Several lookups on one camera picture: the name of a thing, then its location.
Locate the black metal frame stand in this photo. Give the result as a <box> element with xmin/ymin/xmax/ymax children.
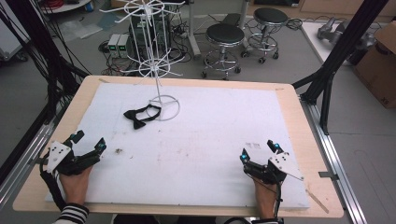
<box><xmin>0</xmin><ymin>0</ymin><xmax>92</xmax><ymax>186</ymax></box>
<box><xmin>291</xmin><ymin>0</ymin><xmax>390</xmax><ymax>136</ymax></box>

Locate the aluminium rail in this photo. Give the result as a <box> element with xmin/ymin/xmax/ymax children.
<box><xmin>0</xmin><ymin>104</ymin><xmax>68</xmax><ymax>213</ymax></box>
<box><xmin>298</xmin><ymin>94</ymin><xmax>370</xmax><ymax>224</ymax></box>

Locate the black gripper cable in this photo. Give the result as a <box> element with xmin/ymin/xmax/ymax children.
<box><xmin>223</xmin><ymin>169</ymin><xmax>285</xmax><ymax>224</ymax></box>
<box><xmin>38</xmin><ymin>148</ymin><xmax>68</xmax><ymax>213</ymax></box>

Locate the person's left hand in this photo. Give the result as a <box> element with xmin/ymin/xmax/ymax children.
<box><xmin>59</xmin><ymin>165</ymin><xmax>93</xmax><ymax>209</ymax></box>

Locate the black bow tie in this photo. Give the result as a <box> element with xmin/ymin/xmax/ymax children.
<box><xmin>122</xmin><ymin>104</ymin><xmax>163</xmax><ymax>131</ymax></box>

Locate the white foam mat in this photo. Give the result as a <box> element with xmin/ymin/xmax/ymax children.
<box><xmin>44</xmin><ymin>82</ymin><xmax>311</xmax><ymax>210</ymax></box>

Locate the grey power supply unit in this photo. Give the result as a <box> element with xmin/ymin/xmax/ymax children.
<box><xmin>106</xmin><ymin>33</ymin><xmax>121</xmax><ymax>59</ymax></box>
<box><xmin>117</xmin><ymin>34</ymin><xmax>131</xmax><ymax>59</ymax></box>

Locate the cardboard box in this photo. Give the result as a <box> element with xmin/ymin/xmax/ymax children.
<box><xmin>352</xmin><ymin>20</ymin><xmax>396</xmax><ymax>110</ymax></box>

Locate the white wire display rack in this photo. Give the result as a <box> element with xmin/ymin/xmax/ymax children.
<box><xmin>98</xmin><ymin>0</ymin><xmax>187</xmax><ymax>122</ymax></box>

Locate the black round stool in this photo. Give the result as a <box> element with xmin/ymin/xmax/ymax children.
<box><xmin>240</xmin><ymin>7</ymin><xmax>290</xmax><ymax>64</ymax></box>
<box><xmin>200</xmin><ymin>22</ymin><xmax>247</xmax><ymax>82</ymax></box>

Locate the person's right hand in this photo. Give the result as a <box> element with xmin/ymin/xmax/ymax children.
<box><xmin>253</xmin><ymin>178</ymin><xmax>279</xmax><ymax>219</ymax></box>

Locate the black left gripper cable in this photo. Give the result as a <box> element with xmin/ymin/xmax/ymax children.
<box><xmin>38</xmin><ymin>148</ymin><xmax>68</xmax><ymax>213</ymax></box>

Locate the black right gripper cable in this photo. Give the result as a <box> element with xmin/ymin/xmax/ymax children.
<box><xmin>223</xmin><ymin>169</ymin><xmax>285</xmax><ymax>224</ymax></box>

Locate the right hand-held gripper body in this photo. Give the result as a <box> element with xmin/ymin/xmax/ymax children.
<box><xmin>243</xmin><ymin>151</ymin><xmax>304</xmax><ymax>185</ymax></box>

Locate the black computer tower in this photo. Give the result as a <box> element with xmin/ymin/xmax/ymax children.
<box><xmin>129</xmin><ymin>12</ymin><xmax>172</xmax><ymax>59</ymax></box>

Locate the grey table leg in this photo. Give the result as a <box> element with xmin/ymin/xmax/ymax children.
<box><xmin>186</xmin><ymin>0</ymin><xmax>203</xmax><ymax>61</ymax></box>

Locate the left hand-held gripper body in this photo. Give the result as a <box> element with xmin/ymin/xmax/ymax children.
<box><xmin>45</xmin><ymin>140</ymin><xmax>101</xmax><ymax>176</ymax></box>

